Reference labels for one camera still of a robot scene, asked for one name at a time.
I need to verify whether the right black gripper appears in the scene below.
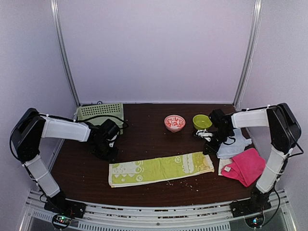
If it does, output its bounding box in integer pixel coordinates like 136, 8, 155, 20
203, 128, 233, 154

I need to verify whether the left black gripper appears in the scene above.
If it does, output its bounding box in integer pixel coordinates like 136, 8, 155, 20
92, 140, 118, 161

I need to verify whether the green lemon pattern towel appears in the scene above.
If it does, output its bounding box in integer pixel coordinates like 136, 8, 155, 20
108, 152, 215, 188

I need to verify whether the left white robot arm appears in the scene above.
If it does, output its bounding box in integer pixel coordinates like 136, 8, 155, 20
9, 108, 122, 214

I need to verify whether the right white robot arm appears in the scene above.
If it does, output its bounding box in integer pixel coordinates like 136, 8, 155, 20
203, 103, 301, 213

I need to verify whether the cream white towel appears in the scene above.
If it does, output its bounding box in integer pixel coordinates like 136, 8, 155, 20
218, 158, 232, 176

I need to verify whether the light blue towel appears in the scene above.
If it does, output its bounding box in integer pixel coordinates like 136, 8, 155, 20
217, 129, 252, 159

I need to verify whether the lime green bowl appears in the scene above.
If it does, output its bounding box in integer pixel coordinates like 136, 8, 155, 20
192, 114, 212, 130

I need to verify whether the green perforated plastic basket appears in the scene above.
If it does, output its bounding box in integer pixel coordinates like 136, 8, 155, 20
75, 103, 124, 135

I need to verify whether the pink towel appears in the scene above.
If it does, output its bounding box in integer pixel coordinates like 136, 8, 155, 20
221, 148, 266, 187

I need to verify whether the red white patterned bowl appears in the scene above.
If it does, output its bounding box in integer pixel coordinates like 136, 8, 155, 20
164, 115, 186, 133

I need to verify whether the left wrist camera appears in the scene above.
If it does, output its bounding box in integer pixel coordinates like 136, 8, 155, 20
107, 135, 118, 148

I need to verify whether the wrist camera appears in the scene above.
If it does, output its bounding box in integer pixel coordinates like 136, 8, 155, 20
192, 129, 214, 142
107, 135, 118, 148

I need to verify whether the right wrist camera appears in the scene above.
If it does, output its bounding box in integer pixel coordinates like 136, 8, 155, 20
192, 129, 214, 142

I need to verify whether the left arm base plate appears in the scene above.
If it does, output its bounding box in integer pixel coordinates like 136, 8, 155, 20
44, 199, 86, 230

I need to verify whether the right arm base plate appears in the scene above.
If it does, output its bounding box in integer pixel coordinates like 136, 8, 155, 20
230, 199, 271, 229

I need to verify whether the right aluminium frame post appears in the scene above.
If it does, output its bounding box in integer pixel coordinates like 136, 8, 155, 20
233, 0, 263, 109

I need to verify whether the aluminium frame post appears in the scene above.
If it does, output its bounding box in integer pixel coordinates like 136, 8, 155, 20
50, 0, 80, 107
233, 0, 263, 109

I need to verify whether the left aluminium frame post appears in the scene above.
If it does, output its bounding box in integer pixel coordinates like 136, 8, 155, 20
50, 0, 80, 107

